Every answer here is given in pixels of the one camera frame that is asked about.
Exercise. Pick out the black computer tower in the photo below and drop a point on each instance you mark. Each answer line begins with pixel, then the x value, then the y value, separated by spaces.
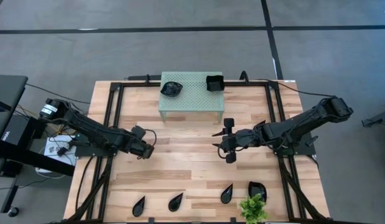
pixel 18 130

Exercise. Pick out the black caster wheel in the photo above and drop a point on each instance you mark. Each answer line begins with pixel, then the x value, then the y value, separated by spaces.
pixel 13 211

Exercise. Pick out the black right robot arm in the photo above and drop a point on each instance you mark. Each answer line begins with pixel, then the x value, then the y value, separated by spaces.
pixel 304 121

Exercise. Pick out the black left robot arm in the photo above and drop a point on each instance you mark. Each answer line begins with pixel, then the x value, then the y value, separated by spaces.
pixel 92 130

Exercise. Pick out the black teardrop plate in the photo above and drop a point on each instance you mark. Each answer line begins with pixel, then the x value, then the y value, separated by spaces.
pixel 138 209
pixel 225 196
pixel 174 204

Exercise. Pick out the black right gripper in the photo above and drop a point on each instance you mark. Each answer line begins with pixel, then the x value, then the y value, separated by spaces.
pixel 242 138

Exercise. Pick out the black square cup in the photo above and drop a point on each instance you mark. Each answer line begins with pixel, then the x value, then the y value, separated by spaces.
pixel 215 83

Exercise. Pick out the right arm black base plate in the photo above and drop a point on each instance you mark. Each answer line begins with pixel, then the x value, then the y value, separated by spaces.
pixel 301 149

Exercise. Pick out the small green artificial plant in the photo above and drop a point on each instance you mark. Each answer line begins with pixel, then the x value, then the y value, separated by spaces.
pixel 252 210

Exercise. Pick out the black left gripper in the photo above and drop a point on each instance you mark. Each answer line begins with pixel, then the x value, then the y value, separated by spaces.
pixel 141 147

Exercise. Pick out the white printed box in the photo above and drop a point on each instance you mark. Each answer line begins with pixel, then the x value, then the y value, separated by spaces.
pixel 52 149

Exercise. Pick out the black desk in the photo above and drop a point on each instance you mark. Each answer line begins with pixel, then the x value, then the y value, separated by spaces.
pixel 8 90

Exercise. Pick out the black rounded plate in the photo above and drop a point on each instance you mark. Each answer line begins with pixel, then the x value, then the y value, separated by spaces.
pixel 257 189

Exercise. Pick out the black stand foot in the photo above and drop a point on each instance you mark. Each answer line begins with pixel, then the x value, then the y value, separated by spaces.
pixel 378 119

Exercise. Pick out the green perforated metal riser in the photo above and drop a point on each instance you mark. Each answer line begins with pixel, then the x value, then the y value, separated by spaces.
pixel 195 102

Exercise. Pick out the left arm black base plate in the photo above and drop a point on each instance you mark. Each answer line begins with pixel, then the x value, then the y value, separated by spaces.
pixel 95 151

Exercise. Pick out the black aluminium table frame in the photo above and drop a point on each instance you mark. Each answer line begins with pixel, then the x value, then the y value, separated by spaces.
pixel 248 83

